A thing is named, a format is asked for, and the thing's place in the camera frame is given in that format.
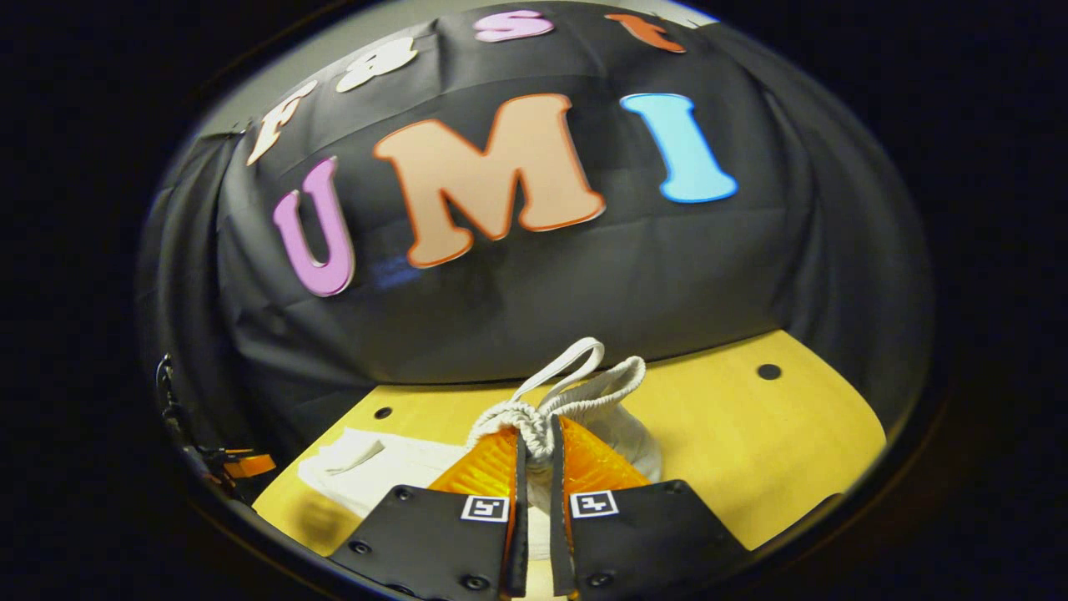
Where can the black backdrop cloth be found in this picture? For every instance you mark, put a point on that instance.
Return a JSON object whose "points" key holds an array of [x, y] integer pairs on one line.
{"points": [[584, 292]]}

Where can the white jeans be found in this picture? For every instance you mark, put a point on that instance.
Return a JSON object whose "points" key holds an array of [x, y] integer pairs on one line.
{"points": [[400, 472]]}

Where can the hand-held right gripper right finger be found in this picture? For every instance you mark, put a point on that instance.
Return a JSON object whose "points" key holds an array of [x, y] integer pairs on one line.
{"points": [[559, 534]]}

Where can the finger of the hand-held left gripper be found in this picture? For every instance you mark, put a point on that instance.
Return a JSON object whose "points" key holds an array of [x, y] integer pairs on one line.
{"points": [[249, 465]]}

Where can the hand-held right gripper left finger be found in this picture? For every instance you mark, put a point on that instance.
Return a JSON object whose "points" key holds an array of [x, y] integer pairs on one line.
{"points": [[519, 534]]}

